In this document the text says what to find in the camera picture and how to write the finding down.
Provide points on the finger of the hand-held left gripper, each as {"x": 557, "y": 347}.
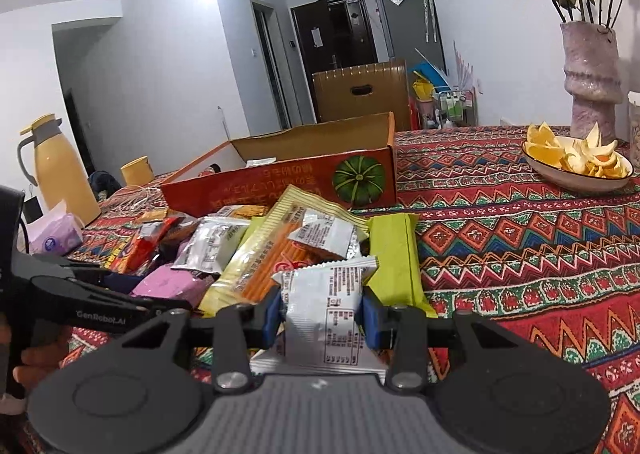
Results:
{"x": 165, "y": 305}
{"x": 75, "y": 266}

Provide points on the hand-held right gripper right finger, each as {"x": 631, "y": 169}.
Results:
{"x": 372, "y": 321}

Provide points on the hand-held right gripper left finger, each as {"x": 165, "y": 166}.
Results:
{"x": 271, "y": 319}

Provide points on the pink snack packet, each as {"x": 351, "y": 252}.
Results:
{"x": 167, "y": 286}

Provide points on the long yellow snack packet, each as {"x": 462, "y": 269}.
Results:
{"x": 270, "y": 244}

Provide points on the orange cardboard box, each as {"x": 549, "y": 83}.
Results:
{"x": 280, "y": 184}

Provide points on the person's left hand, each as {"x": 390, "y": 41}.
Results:
{"x": 42, "y": 356}

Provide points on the purple tissue pack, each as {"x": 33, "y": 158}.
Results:
{"x": 55, "y": 234}

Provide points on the red snack packet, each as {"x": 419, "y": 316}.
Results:
{"x": 140, "y": 249}

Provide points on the green snack packet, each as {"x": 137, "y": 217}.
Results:
{"x": 395, "y": 259}

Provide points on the silver snack packet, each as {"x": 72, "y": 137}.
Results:
{"x": 212, "y": 244}

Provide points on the dark backpack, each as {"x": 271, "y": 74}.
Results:
{"x": 102, "y": 181}

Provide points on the small orange snack packet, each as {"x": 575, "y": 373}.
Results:
{"x": 245, "y": 210}
{"x": 152, "y": 215}

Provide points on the yellow thermos jug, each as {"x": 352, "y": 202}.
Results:
{"x": 60, "y": 174}

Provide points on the small white snack packet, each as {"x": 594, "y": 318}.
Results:
{"x": 325, "y": 234}

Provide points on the yellow cup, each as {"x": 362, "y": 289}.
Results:
{"x": 136, "y": 171}

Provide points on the patterned red tablecloth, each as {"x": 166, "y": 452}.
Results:
{"x": 500, "y": 234}

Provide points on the brown cardboard box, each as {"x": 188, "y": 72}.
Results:
{"x": 340, "y": 104}

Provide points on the metal storage rack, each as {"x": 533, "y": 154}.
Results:
{"x": 452, "y": 106}

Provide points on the white bowl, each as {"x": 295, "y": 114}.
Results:
{"x": 565, "y": 179}

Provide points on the blue plastic board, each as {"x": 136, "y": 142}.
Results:
{"x": 432, "y": 74}

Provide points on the grey interior door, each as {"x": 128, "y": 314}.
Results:
{"x": 267, "y": 64}

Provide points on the dark entrance door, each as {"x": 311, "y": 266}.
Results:
{"x": 350, "y": 34}

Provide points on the grey refrigerator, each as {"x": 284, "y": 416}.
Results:
{"x": 410, "y": 34}

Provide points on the white folded umbrella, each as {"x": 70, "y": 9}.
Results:
{"x": 427, "y": 9}

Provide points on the pink textured vase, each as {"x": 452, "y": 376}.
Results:
{"x": 590, "y": 84}

